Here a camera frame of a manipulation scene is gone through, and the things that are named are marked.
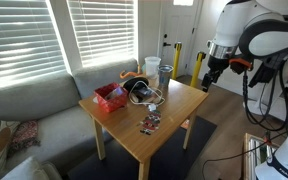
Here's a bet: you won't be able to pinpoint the clear plastic container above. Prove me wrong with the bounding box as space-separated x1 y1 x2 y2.
144 56 162 80

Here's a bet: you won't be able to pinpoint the plain beige pillow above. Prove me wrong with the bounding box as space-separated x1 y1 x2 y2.
0 156 63 180

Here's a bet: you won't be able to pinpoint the black headphones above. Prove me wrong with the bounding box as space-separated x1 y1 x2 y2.
122 76 151 94

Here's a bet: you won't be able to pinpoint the orange plush squid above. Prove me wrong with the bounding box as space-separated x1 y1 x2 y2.
119 64 143 80

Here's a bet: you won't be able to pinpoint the red floral cushion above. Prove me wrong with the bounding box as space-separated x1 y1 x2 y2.
8 119 41 155

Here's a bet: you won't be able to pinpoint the wooden crate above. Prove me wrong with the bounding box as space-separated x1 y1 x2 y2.
243 132 282 180

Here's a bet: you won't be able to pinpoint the yellow safety pole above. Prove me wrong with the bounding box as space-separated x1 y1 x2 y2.
172 41 183 81
189 51 207 89

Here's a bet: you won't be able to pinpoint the orange cable clip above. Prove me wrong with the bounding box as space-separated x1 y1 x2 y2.
228 58 254 72

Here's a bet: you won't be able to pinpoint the red woven basket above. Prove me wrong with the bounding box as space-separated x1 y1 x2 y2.
93 82 129 113

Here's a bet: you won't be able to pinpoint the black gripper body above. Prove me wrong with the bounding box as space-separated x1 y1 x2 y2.
203 67 224 87

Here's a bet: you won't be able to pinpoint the white window blinds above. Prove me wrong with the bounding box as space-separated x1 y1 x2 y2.
0 0 67 92
67 0 136 68

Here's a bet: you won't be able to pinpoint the wooden square table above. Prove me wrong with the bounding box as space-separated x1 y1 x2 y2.
78 77 210 180

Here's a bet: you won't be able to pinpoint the dark floor rug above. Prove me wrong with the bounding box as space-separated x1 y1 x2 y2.
67 115 218 180

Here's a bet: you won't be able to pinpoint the dark small box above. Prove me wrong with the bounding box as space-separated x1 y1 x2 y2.
132 87 157 103

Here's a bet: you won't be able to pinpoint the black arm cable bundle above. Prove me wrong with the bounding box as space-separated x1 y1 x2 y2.
202 59 288 180

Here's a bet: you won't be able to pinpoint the white door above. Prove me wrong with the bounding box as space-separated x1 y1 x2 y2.
157 0 203 78

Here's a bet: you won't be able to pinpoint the grey corner sofa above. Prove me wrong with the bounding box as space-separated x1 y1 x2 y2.
0 58 139 178

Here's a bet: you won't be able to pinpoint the purple and white pouch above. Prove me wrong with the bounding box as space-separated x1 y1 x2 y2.
104 87 125 101

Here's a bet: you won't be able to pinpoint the metal tumbler with lid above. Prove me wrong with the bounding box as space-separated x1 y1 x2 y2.
157 64 174 88

